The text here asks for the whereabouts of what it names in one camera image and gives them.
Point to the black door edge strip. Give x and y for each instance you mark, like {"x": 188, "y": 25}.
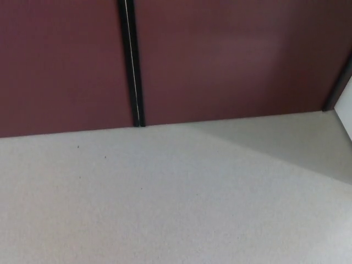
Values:
{"x": 135, "y": 41}
{"x": 126, "y": 41}

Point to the maroon door leaf plain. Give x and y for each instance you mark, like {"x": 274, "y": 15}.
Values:
{"x": 60, "y": 66}

